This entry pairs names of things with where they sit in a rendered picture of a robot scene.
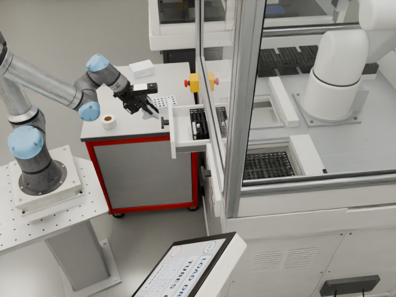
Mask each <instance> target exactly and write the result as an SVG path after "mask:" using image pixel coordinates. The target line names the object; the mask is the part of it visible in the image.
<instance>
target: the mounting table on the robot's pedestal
mask: <svg viewBox="0 0 396 297"><path fill-rule="evenodd" d="M73 157H75V156H73ZM75 159H76V161H77V165H78V168H79V171H80V175H81V178H82V182H83V184H84V187H85V191H86V194H87V197H88V201H87V202H84V203H81V204H78V205H76V206H73V207H69V208H67V209H64V210H61V211H59V212H56V213H53V214H49V215H48V216H44V217H41V218H39V219H36V220H33V221H30V222H28V223H24V224H22V225H19V226H18V224H17V216H16V210H15V202H14V193H13V188H12V180H11V171H10V166H9V164H7V165H4V166H1V167H0V256H2V255H5V254H7V253H10V252H13V251H15V250H18V249H21V248H24V247H26V246H29V245H32V244H34V243H37V242H40V241H42V240H45V239H48V238H50V237H53V236H56V235H58V234H61V233H64V232H67V231H69V230H71V229H70V227H71V226H74V225H77V224H79V223H82V222H85V221H88V220H90V219H93V218H95V217H99V216H101V215H104V214H106V213H108V212H109V208H108V206H107V202H106V200H105V197H104V194H103V191H102V188H101V186H100V182H99V180H98V177H97V174H96V172H95V168H94V166H93V163H92V161H89V160H85V159H81V158H79V157H75Z"/></svg>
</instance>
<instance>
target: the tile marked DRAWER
mask: <svg viewBox="0 0 396 297"><path fill-rule="evenodd" d="M168 264H169V263H161V264H160V266H159V267H158V268H157V270H156V271H155V272H154V273H153V275H152V276H151V278H150V279H149V280H148V281H147V283H146V284H145V285H144V286H143V288H142V289H141V291H146V292H147V291H148V290H149V289H150V288H151V286H152V285H153V283H154V282H155V281H156V279H157V278H158V277H159V276H160V274H161V273H162V271H163V270H164V269H165V267H166V266H167V265H168Z"/></svg>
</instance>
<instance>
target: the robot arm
mask: <svg viewBox="0 0 396 297"><path fill-rule="evenodd" d="M86 67H87V69H88V70H87V72H85V73H84V74H83V75H82V76H81V77H80V78H79V79H78V80H76V81H74V82H73V84H72V85H71V84H69V83H67V82H65V81H63V80H61V79H59V78H57V77H56V76H54V75H52V74H50V73H48V72H46V71H44V70H42V69H40V68H38V67H37V66H35V65H33V64H31V63H29V62H27V61H26V60H23V59H22V58H20V57H18V56H16V55H14V54H12V53H10V51H9V48H8V47H7V44H6V41H5V39H4V37H3V35H2V32H1V30H0V98H1V100H2V102H3V104H4V105H5V107H6V109H7V110H8V112H7V114H6V117H7V119H8V121H9V123H10V125H11V126H12V129H13V133H11V134H10V135H9V137H8V146H9V149H10V151H11V153H12V154H13V155H14V157H15V159H16V161H17V163H18V165H19V166H20V168H21V170H22V182H23V184H24V186H25V187H26V188H27V189H28V190H31V191H34V192H40V191H44V190H47V189H50V188H51V187H53V186H55V185H56V184H57V183H58V182H59V180H60V179H61V176H62V170H61V167H60V165H59V164H58V163H57V162H56V161H54V160H53V159H52V158H51V156H50V154H49V151H48V149H47V145H46V133H45V123H46V121H45V116H44V113H43V112H42V111H41V110H40V109H39V108H38V107H37V106H36V105H35V104H34V103H31V102H30V100H29V98H28V96H27V94H26V92H25V90H24V88H23V86H24V87H27V88H29V89H31V90H33V91H35V92H37V93H39V94H42V95H44V96H46V97H48V98H50V99H52V100H54V101H56V102H58V103H60V104H62V105H64V106H66V107H69V108H71V109H73V110H75V111H77V112H78V114H79V116H80V118H81V119H82V120H84V121H87V122H90V121H95V120H96V119H97V118H99V116H100V105H99V102H98V97H97V92H96V90H97V89H98V88H100V87H101V86H102V85H103V84H105V85H106V86H108V87H109V88H110V89H111V90H113V93H114V94H113V97H114V98H116V97H118V98H119V99H120V100H121V101H122V102H123V108H124V109H125V110H127V109H128V110H127V111H128V112H129V113H130V114H131V115H133V114H134V113H136V112H138V111H139V109H141V111H142V112H143V113H144V114H143V116H142V118H143V120H147V119H149V118H153V117H154V118H156V119H159V115H158V113H159V109H158V108H157V106H156V105H155V103H153V101H152V99H151V98H150V97H149V96H148V94H156V93H158V85H157V83H156V82H153V83H147V84H136V85H130V84H131V83H130V82H129V80H128V79H127V78H126V77H125V76H124V75H123V74H122V73H121V72H119V70H118V69H116V67H114V66H113V65H112V64H111V63H110V62H109V60H107V59H105V58H104V57H103V56H102V55H101V54H95V55H94V56H92V57H91V58H90V60H89V61H88V62H87V65H86ZM124 104H125V105H124ZM130 111H131V112H130Z"/></svg>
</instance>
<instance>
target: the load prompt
mask: <svg viewBox="0 0 396 297"><path fill-rule="evenodd" d="M212 256H213V254H210V255H201V257H200V258H199V260H198V261H197V262H196V264H195V265H194V266H193V268H192V269H191V271H190V272H189V274H188V275H187V276H186V278H185V280H184V281H183V282H182V284H181V285H180V286H179V288H178V290H177V291H176V293H175V294H174V295H173V297H185V296H186V294H187V293H188V291H189V289H190V288H191V287H192V285H193V284H194V282H195V281H196V279H197V278H198V276H199V275H200V273H201V272H202V270H203V269H204V267H205V266H206V264H207V263H208V261H209V260H210V258H211V257H212Z"/></svg>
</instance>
